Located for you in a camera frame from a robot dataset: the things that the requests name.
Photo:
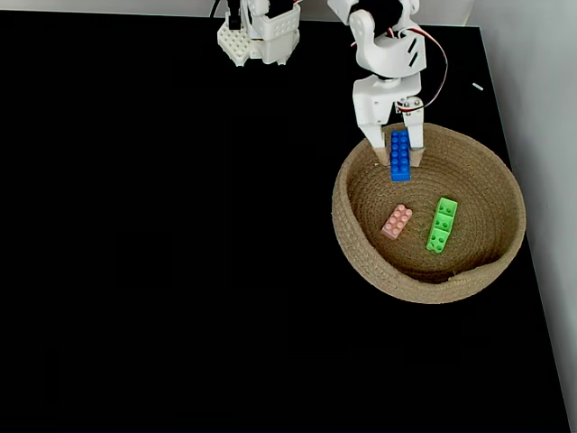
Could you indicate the blue lego block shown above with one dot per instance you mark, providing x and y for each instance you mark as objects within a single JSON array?
[{"x": 400, "y": 155}]

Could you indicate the pink lego block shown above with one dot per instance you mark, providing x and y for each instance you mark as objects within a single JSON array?
[{"x": 396, "y": 222}]

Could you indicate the green lego block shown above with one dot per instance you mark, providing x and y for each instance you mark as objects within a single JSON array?
[{"x": 442, "y": 225}]

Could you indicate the small pale tape strip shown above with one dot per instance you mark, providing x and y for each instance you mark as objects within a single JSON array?
[{"x": 478, "y": 86}]

